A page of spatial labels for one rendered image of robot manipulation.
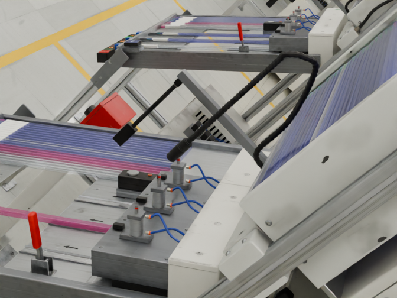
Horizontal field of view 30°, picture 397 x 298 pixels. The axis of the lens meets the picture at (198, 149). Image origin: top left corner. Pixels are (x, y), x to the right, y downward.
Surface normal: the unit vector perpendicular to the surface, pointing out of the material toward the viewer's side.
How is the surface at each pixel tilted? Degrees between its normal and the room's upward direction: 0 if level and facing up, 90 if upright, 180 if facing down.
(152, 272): 90
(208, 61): 90
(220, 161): 42
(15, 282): 90
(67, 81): 0
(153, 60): 90
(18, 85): 0
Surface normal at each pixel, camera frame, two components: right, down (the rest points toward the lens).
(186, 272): -0.28, 0.34
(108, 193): 0.04, -0.93
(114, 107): 0.67, -0.60
